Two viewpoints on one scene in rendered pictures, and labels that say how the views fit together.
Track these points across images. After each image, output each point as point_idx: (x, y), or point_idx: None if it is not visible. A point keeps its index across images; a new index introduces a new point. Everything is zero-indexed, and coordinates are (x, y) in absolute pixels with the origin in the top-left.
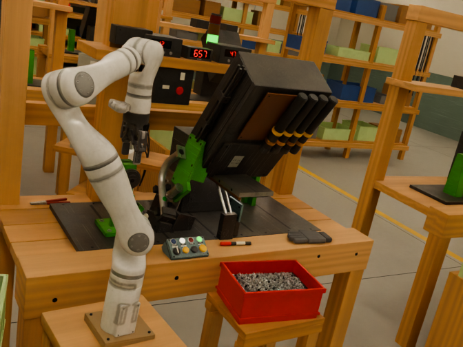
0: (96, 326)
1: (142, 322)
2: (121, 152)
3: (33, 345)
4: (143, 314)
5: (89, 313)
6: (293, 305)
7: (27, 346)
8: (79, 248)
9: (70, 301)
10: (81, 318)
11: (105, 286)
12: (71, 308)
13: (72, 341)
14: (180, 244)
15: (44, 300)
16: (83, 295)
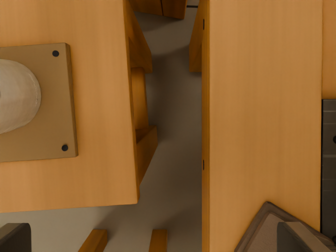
0: (12, 52)
1: (10, 155)
2: (292, 222)
3: (200, 11)
4: (55, 174)
5: (57, 51)
6: None
7: (200, 2)
8: (334, 102)
9: (203, 60)
10: (77, 42)
11: (205, 138)
12: (117, 32)
13: (3, 2)
14: None
15: (204, 1)
16: (204, 88)
